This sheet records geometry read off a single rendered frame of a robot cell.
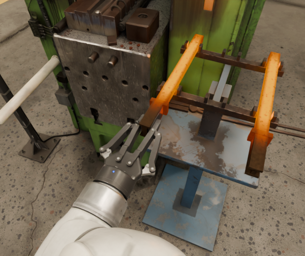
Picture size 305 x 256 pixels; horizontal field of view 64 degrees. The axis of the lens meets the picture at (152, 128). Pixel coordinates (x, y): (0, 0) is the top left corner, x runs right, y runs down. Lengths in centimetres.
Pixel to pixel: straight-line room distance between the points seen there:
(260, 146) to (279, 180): 119
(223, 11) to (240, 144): 46
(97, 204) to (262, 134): 37
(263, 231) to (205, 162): 82
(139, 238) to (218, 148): 62
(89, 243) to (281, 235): 139
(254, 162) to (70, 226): 36
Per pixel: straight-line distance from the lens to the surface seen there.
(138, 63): 88
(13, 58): 273
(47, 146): 183
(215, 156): 85
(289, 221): 166
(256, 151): 55
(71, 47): 100
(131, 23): 89
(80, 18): 98
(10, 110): 121
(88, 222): 42
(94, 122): 129
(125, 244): 29
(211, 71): 108
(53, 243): 42
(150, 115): 56
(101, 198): 44
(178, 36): 102
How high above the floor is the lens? 140
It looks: 52 degrees down
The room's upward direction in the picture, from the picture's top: straight up
